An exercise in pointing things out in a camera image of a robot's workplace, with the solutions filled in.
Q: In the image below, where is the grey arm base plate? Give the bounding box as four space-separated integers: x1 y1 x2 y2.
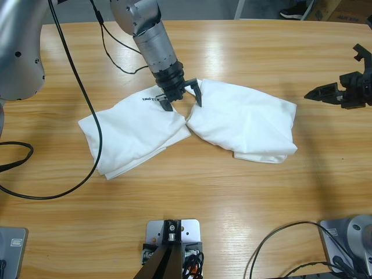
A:
0 227 27 279
319 214 372 275

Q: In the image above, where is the black white shoe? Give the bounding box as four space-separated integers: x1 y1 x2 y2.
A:
279 0 309 20

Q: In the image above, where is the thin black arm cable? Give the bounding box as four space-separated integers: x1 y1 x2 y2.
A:
89 0 153 76

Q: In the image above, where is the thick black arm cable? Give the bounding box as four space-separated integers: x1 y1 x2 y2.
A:
0 0 104 201

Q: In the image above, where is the brown cardboard box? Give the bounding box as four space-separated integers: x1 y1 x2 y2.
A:
311 0 372 25

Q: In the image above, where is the white Unitree T-shirt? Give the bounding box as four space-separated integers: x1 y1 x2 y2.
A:
78 86 192 181
184 78 299 165

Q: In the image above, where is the white metal post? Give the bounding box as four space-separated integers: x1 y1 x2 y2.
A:
234 0 248 20

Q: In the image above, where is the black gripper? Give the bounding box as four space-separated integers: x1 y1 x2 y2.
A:
303 43 372 111
151 60 204 113

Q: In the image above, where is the black cable at base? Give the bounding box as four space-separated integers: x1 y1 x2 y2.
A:
243 220 355 279

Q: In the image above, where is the white block with dark post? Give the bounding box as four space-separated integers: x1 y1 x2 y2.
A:
139 219 205 279

